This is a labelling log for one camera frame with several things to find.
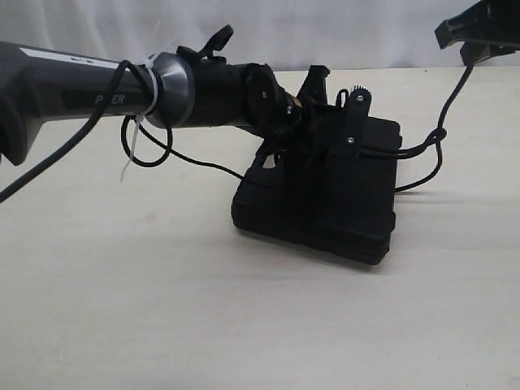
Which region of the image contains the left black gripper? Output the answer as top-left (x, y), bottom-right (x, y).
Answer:
top-left (275, 65), bottom-right (349, 160)

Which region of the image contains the black plastic carrying case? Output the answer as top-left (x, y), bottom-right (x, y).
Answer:
top-left (231, 142), bottom-right (397, 266)

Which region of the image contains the black braided rope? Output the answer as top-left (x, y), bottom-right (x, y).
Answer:
top-left (357, 60), bottom-right (476, 192)

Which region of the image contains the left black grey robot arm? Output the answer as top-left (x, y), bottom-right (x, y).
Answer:
top-left (1, 25), bottom-right (338, 165)

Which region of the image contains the white backdrop curtain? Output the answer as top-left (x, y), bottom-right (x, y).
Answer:
top-left (0, 0), bottom-right (520, 72)

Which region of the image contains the white zip tie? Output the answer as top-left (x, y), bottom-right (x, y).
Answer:
top-left (119, 53), bottom-right (163, 183)

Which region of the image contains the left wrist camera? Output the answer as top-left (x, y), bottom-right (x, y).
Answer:
top-left (336, 84), bottom-right (372, 159)

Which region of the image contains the thin black cable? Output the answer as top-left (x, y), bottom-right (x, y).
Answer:
top-left (0, 60), bottom-right (249, 204)

